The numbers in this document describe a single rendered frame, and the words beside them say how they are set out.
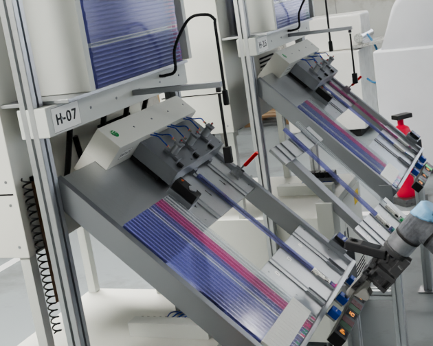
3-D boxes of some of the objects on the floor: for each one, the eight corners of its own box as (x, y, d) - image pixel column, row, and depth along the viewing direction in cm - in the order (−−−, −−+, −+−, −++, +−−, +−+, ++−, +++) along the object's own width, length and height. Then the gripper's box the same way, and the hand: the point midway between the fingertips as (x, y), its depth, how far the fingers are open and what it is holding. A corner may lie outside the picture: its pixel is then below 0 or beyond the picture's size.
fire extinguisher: (430, 195, 544) (423, 108, 530) (425, 206, 520) (417, 117, 506) (392, 197, 554) (383, 112, 540) (385, 208, 530) (376, 119, 517)
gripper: (409, 266, 209) (361, 318, 218) (414, 254, 217) (368, 305, 226) (383, 246, 210) (336, 298, 219) (389, 234, 218) (343, 285, 227)
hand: (347, 292), depth 222 cm, fingers closed
